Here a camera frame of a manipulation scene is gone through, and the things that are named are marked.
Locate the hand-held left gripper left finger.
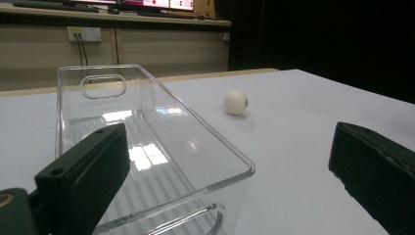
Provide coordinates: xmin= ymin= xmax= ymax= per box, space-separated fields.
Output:
xmin=34 ymin=122 xmax=131 ymax=235

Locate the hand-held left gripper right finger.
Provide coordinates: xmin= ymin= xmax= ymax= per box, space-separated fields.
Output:
xmin=328 ymin=121 xmax=415 ymax=235

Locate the clear plastic container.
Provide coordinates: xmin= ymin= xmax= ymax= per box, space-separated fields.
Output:
xmin=55 ymin=64 xmax=256 ymax=235

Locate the white ping pong ball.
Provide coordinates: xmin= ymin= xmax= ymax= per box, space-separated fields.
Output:
xmin=223 ymin=90 xmax=249 ymax=117

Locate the white table sheet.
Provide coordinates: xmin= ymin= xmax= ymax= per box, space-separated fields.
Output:
xmin=0 ymin=69 xmax=415 ymax=235

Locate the wooden table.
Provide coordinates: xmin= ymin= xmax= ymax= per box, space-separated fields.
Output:
xmin=0 ymin=68 xmax=281 ymax=99

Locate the black curtain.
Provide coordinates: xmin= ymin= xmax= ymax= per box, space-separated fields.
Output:
xmin=227 ymin=0 xmax=415 ymax=105

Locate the black keyboard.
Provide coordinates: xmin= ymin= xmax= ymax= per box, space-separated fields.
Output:
xmin=12 ymin=0 xmax=101 ymax=14

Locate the computer monitor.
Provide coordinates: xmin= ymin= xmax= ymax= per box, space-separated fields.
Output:
xmin=69 ymin=0 xmax=196 ymax=13

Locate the cardboard box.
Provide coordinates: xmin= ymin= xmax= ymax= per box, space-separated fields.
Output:
xmin=193 ymin=0 xmax=216 ymax=18

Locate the black socket cable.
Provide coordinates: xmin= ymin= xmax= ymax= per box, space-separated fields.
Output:
xmin=74 ymin=32 xmax=84 ymax=78
xmin=79 ymin=32 xmax=91 ymax=76

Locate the white wall socket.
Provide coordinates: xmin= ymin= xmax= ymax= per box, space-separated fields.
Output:
xmin=67 ymin=25 xmax=103 ymax=43

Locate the wooden wall desk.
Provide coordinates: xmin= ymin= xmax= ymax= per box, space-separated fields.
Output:
xmin=0 ymin=3 xmax=232 ymax=32

